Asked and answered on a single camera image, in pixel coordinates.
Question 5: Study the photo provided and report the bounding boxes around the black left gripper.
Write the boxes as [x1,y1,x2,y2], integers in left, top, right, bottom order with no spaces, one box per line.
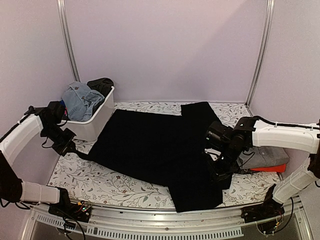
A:
[42,122,76,156]

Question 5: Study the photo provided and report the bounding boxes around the grey button-up shirt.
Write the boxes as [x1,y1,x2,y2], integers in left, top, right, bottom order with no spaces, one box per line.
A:
[236,146,290,170]

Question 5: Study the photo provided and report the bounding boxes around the black garment with logo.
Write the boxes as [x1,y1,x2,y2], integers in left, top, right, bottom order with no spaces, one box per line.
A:
[78,102,231,213]

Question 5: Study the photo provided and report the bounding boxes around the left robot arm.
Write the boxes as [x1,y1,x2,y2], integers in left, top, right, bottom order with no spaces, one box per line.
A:
[0,101,76,217]

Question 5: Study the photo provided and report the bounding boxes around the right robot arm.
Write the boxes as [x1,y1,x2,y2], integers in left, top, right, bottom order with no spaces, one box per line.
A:
[206,115,320,218]

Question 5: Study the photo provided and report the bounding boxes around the white plastic laundry basket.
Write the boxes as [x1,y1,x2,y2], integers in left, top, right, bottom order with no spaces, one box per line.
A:
[61,86,115,142]

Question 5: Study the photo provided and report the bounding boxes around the light blue denim garment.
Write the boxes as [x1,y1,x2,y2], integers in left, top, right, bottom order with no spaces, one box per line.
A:
[61,81,105,122]

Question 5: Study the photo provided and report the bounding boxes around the red folded t-shirt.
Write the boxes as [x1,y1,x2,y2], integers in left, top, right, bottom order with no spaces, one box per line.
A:
[250,163,287,173]

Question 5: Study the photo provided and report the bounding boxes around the dark olive garment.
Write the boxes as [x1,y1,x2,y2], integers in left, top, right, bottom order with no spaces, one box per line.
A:
[87,77,114,97]

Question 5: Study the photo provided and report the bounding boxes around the aluminium table front rail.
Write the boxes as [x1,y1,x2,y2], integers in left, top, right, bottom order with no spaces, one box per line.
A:
[21,196,315,240]

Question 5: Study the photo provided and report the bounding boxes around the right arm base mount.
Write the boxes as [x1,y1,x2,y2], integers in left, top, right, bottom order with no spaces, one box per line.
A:
[240,199,285,235]

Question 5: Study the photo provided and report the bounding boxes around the aluminium frame post left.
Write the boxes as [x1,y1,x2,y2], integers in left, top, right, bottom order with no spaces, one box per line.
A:
[56,0,81,82]

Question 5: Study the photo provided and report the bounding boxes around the aluminium frame post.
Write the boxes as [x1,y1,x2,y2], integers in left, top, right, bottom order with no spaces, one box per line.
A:
[56,0,81,82]
[245,0,275,108]

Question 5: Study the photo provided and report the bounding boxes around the aluminium frame post right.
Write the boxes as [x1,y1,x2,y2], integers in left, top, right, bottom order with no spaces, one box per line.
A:
[245,0,275,108]

